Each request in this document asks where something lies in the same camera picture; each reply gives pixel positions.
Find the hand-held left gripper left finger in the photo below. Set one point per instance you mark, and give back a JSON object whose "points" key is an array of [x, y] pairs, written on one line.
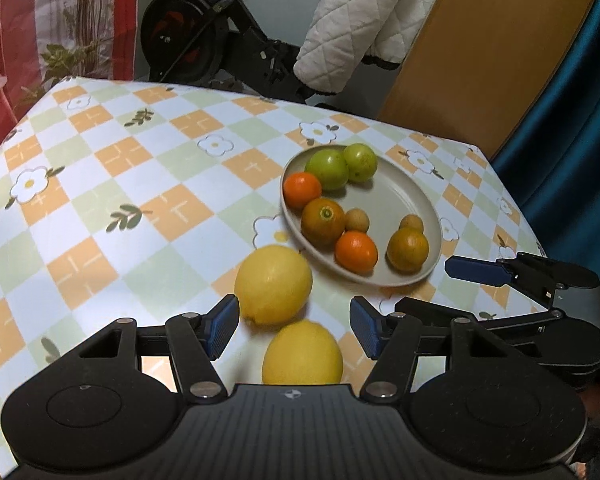
{"points": [[222, 331]]}

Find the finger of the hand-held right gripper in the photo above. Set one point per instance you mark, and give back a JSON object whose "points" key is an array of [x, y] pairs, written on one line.
{"points": [[472, 270], [430, 307]]}

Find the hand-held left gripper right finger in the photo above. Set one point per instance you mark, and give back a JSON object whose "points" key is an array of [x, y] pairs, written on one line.
{"points": [[365, 329]]}

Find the dark speckled orange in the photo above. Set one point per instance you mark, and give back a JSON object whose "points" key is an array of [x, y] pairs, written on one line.
{"points": [[322, 222], [407, 251]]}

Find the yellow lemon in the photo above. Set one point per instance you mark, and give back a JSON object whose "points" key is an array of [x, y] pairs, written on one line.
{"points": [[302, 355], [273, 284]]}

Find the small bright orange tangerine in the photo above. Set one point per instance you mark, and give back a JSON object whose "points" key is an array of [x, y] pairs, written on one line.
{"points": [[356, 252], [302, 191]]}

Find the small brown longan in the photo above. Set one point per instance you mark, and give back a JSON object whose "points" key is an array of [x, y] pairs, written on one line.
{"points": [[411, 222], [357, 220]]}

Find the beige round plate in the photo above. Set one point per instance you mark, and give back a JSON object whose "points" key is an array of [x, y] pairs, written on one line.
{"points": [[395, 195]]}

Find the green round fruit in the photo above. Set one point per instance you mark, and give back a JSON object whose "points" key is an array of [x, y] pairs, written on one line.
{"points": [[361, 161], [326, 170]]}

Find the dark teal curtain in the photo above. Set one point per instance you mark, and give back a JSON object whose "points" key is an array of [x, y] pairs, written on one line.
{"points": [[575, 160]]}

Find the checked floral tablecloth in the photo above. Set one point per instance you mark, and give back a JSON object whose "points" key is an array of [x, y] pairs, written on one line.
{"points": [[130, 185]]}

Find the brown wooden board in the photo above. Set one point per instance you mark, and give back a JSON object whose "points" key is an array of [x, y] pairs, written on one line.
{"points": [[490, 60]]}

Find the white quilted blanket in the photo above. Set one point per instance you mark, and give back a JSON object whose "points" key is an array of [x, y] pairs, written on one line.
{"points": [[360, 20]]}

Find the black exercise bike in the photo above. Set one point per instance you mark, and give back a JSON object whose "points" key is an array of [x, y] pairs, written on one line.
{"points": [[190, 40]]}

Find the wall poster with red chair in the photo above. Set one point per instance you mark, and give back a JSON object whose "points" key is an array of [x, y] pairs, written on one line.
{"points": [[45, 20]]}

